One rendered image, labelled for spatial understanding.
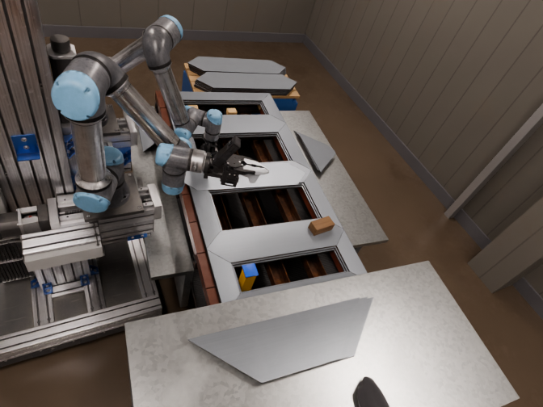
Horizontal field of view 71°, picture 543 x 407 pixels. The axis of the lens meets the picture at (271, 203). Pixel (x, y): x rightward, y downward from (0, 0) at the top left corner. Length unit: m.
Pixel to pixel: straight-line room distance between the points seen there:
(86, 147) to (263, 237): 0.94
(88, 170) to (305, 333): 0.91
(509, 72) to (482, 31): 0.42
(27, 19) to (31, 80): 0.19
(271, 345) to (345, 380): 0.28
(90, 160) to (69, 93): 0.25
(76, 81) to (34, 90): 0.39
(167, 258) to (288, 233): 0.60
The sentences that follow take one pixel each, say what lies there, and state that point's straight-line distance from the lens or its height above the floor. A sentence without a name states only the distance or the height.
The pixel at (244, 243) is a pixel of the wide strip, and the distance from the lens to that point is 1.83.
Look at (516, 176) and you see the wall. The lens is 3.67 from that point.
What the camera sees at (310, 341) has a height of 1.07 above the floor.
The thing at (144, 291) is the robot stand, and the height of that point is 0.23.
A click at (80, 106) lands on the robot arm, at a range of 1.17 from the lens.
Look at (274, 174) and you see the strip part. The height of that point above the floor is 0.84.
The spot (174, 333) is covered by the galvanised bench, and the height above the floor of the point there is 1.05.
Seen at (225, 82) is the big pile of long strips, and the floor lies 0.85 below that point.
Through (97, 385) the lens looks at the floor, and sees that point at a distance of 2.42.
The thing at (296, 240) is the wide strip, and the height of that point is 0.84.
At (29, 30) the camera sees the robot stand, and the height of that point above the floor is 1.65.
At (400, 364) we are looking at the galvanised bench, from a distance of 1.56.
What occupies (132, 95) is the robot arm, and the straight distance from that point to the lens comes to 1.32.
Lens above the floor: 2.31
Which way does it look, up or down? 46 degrees down
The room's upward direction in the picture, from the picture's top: 20 degrees clockwise
